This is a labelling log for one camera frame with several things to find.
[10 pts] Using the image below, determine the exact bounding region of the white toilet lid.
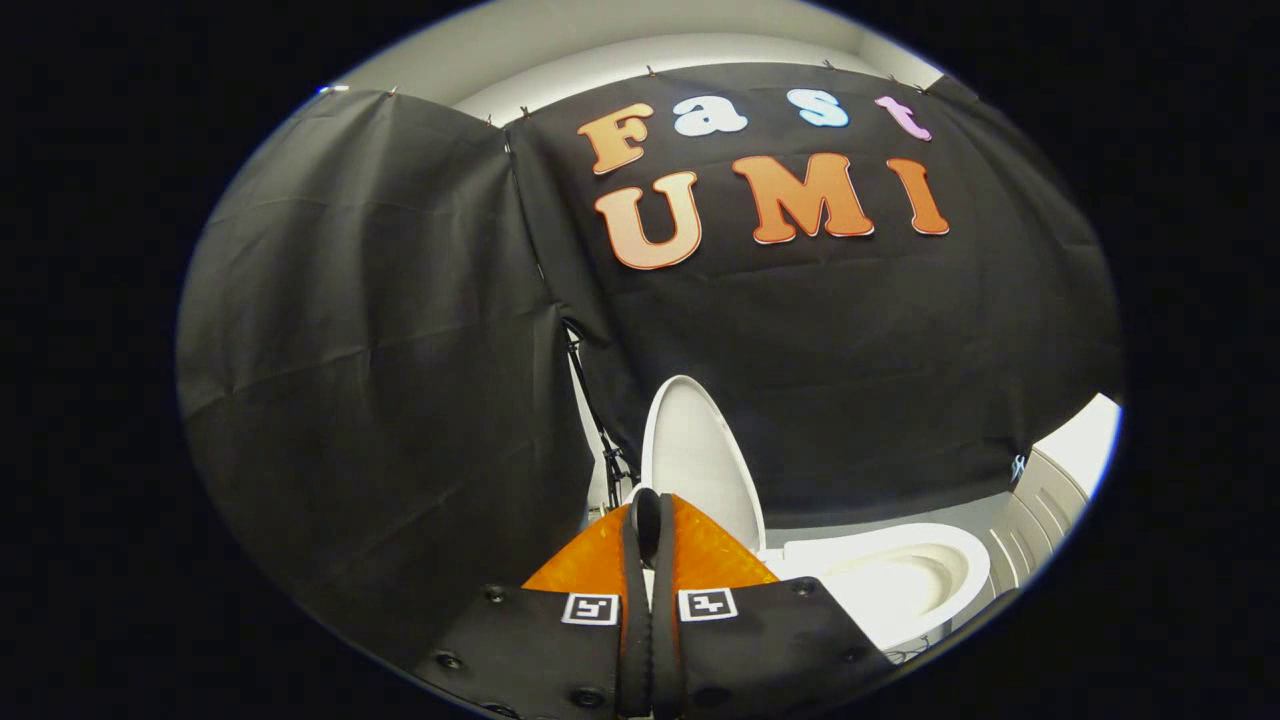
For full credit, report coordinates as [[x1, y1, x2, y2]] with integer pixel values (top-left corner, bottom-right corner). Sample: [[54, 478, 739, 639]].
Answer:
[[640, 375, 768, 556]]

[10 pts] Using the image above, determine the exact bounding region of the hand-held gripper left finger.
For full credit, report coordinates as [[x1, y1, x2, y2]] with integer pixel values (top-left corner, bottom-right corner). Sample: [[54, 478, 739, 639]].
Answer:
[[408, 486, 651, 720]]

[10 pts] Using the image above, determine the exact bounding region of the white toilet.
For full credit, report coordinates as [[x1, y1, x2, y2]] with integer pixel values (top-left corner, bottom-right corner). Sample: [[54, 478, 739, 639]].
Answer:
[[765, 522, 993, 651]]

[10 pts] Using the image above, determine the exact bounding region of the black backdrop cloth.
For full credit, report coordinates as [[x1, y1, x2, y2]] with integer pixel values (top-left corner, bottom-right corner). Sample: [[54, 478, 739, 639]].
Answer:
[[175, 62, 1126, 671]]

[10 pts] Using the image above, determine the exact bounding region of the white drawer cabinet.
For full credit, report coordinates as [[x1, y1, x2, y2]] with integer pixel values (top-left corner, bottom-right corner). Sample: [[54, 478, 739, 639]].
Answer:
[[985, 393, 1123, 601]]

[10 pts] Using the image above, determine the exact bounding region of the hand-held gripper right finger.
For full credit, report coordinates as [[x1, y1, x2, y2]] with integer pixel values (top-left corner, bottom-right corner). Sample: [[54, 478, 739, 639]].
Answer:
[[650, 487, 898, 720]]

